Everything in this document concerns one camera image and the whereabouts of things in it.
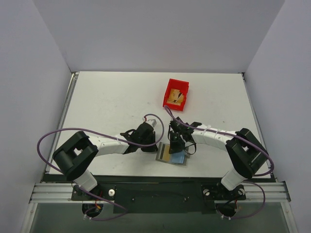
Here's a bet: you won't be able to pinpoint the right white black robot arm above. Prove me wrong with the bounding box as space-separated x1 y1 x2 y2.
168 117 267 199

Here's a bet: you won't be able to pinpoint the gold card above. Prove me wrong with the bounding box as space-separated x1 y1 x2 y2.
159 144 171 162

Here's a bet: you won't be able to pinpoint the red plastic bin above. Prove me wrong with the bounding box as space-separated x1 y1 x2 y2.
162 79 189 112

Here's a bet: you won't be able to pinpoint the aluminium table frame rail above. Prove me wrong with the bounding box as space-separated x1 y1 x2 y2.
20 72 79 233

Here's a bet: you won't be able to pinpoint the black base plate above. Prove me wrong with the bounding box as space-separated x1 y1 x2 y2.
71 176 246 214

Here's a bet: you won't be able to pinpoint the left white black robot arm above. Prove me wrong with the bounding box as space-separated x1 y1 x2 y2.
53 119 157 200

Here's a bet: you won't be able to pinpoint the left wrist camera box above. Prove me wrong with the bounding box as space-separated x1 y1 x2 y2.
143 117 157 128

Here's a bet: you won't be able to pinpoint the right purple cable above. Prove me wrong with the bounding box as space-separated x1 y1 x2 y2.
164 105 275 221

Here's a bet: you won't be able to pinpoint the gold cards in bin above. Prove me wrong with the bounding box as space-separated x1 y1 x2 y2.
167 89 184 106

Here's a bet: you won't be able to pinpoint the grey card holder wallet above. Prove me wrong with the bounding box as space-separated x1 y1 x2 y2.
155 142 188 166

